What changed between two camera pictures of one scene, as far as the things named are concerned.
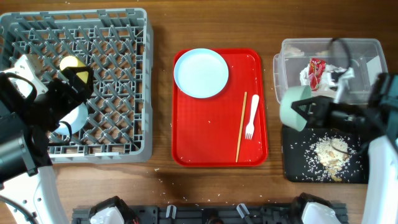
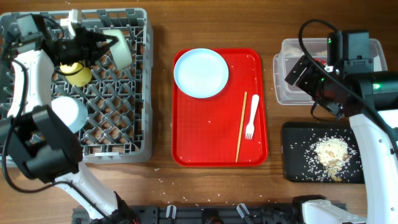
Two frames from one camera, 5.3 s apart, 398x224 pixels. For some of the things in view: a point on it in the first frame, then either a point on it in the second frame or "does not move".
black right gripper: x=323 y=105 -> x=305 y=81
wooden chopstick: x=241 y=128 does not move
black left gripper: x=57 y=86 -> x=88 y=42
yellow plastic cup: x=70 y=61 does not move
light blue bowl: x=76 y=119 does not move
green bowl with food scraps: x=288 y=116 -> x=120 y=51
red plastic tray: x=229 y=129 does not move
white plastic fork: x=250 y=129 does not move
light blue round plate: x=201 y=73 does not move
